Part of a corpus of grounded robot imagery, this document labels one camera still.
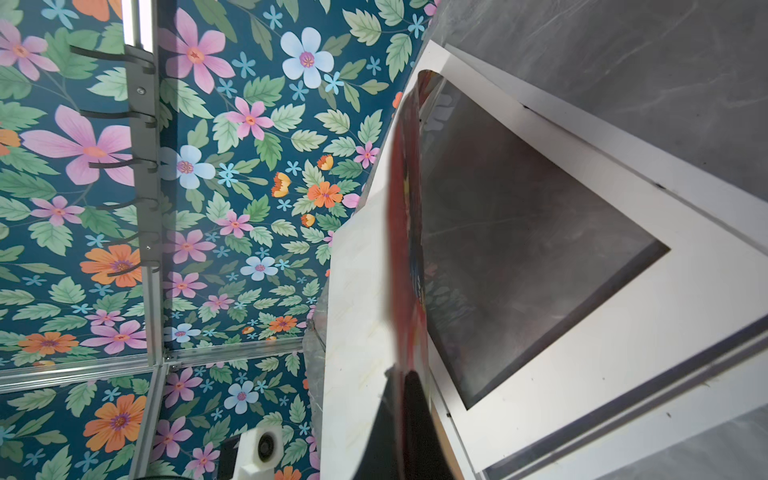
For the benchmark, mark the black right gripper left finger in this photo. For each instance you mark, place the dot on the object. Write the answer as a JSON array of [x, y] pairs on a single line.
[[382, 457]]

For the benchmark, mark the red printed photo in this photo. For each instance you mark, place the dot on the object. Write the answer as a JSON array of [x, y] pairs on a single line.
[[377, 314]]

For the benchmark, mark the white picture frame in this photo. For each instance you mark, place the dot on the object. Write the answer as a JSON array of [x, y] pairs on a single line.
[[660, 390]]

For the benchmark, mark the clear acrylic sheet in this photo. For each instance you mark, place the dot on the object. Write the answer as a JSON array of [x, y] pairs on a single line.
[[516, 251]]

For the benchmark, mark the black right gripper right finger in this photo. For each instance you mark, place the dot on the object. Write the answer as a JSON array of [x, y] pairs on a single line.
[[423, 456]]

